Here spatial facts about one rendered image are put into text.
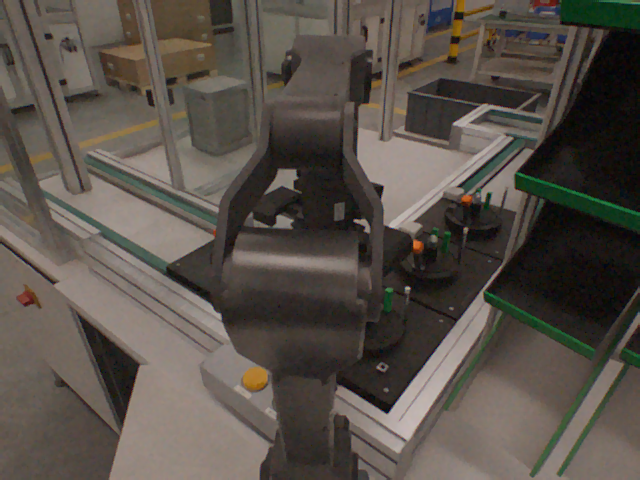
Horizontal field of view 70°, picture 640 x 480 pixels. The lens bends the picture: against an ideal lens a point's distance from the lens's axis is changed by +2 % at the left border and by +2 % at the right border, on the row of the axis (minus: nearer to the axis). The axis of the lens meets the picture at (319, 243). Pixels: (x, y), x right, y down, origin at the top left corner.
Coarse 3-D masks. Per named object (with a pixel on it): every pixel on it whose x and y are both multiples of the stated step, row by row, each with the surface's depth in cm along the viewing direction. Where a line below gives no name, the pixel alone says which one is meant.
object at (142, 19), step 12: (144, 0) 106; (144, 12) 107; (144, 24) 108; (144, 36) 110; (144, 48) 112; (156, 60) 114; (156, 72) 114; (156, 84) 116; (156, 96) 118; (156, 108) 120; (168, 132) 123; (168, 144) 124; (168, 156) 128; (168, 168) 130
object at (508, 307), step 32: (544, 224) 60; (576, 224) 60; (608, 224) 58; (512, 256) 58; (544, 256) 59; (576, 256) 57; (608, 256) 56; (512, 288) 57; (544, 288) 56; (576, 288) 55; (608, 288) 54; (544, 320) 54; (576, 320) 53; (608, 320) 51; (576, 352) 51
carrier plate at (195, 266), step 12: (192, 252) 105; (204, 252) 105; (168, 264) 101; (180, 264) 101; (192, 264) 101; (204, 264) 101; (180, 276) 98; (192, 276) 97; (204, 276) 97; (192, 288) 97; (204, 288) 94
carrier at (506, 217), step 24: (456, 192) 125; (480, 192) 116; (504, 192) 110; (432, 216) 118; (456, 216) 114; (480, 216) 114; (504, 216) 118; (456, 240) 109; (480, 240) 109; (504, 240) 109
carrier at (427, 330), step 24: (384, 288) 94; (408, 288) 77; (384, 312) 85; (408, 312) 88; (432, 312) 88; (384, 336) 80; (408, 336) 82; (432, 336) 82; (360, 360) 78; (384, 360) 78; (408, 360) 78; (360, 384) 74; (384, 384) 74; (408, 384) 75; (384, 408) 72
